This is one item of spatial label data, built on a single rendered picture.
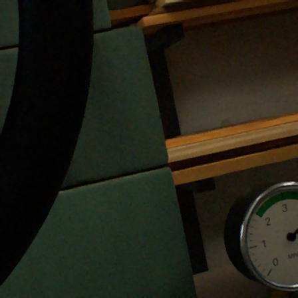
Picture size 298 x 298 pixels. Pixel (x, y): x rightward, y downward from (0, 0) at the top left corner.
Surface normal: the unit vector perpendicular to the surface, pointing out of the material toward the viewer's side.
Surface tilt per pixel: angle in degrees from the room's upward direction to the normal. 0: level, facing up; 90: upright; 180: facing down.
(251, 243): 90
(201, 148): 89
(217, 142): 90
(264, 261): 90
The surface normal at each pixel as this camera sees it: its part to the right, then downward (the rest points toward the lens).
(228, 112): 0.18, 0.01
